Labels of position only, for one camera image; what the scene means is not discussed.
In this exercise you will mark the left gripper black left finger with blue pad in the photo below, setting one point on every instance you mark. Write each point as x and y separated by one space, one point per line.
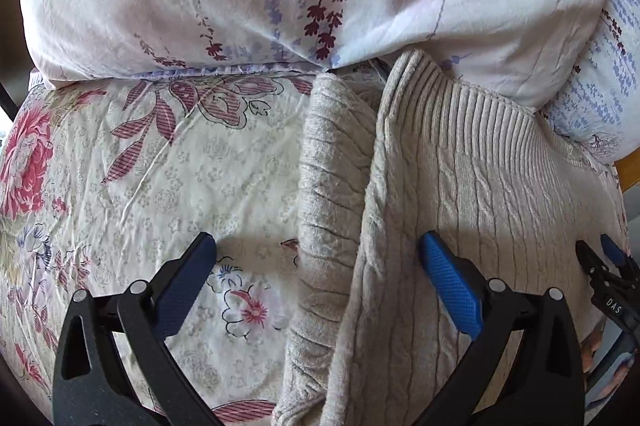
91 385

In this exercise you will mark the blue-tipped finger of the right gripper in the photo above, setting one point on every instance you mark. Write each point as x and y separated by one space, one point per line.
613 252

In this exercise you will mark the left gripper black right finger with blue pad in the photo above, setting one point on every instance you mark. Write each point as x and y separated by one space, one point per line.
523 366

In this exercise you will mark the beige cable knit sweater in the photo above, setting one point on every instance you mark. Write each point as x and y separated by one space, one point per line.
370 342

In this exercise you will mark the person's right hand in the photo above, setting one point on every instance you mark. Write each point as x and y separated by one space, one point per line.
589 348

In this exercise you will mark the blue floral pillow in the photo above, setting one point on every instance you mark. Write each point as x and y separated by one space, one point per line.
598 106

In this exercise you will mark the floral bed sheet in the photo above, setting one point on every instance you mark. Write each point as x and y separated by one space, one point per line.
104 181

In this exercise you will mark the wooden headboard frame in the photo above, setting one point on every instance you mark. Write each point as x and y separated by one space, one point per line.
628 170

